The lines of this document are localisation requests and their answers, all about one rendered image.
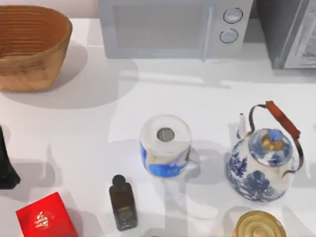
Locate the blue and white paper roll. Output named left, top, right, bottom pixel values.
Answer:
left=139, top=114, right=192, bottom=178

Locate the pale microwave oven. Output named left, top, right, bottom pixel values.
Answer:
left=97, top=0, right=254, bottom=62

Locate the dark brown glass bottle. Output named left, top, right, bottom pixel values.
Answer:
left=109, top=174, right=139, bottom=232

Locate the round microwave knob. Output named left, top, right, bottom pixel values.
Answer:
left=223, top=7, right=244, bottom=23
left=219, top=28, right=239, bottom=44

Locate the blue and white teapot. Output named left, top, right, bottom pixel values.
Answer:
left=225, top=100, right=304, bottom=203

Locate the brown woven basket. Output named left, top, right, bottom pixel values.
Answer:
left=0, top=5, right=74, bottom=92

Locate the red box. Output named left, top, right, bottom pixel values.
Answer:
left=15, top=192, right=79, bottom=237

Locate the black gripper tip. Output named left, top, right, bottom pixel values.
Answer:
left=0, top=125, right=21, bottom=190

